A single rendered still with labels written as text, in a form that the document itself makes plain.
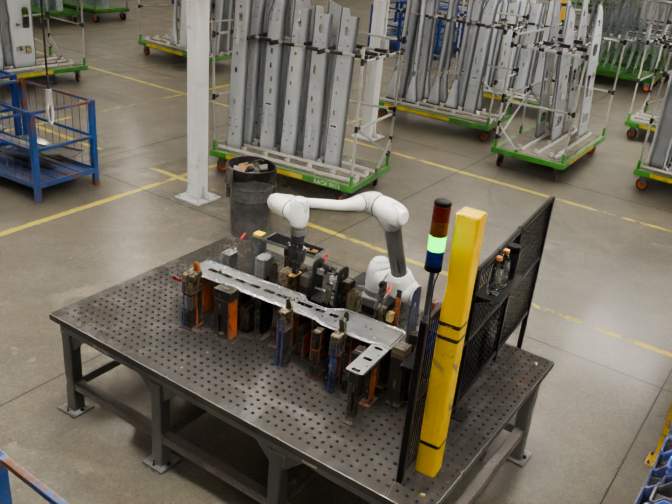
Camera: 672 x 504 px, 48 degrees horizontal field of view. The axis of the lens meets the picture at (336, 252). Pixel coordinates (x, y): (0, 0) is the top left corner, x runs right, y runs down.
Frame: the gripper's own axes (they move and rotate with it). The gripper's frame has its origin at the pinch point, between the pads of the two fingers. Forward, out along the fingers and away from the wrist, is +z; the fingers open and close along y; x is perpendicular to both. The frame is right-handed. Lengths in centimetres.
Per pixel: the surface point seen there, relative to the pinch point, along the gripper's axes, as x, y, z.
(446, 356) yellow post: 53, -111, -14
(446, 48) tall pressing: -769, 234, 5
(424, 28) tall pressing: -763, 271, -19
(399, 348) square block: 16, -74, 15
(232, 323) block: 17, 29, 39
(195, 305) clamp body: 18, 56, 36
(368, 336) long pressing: 7, -52, 21
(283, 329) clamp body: 21.2, -8.0, 26.7
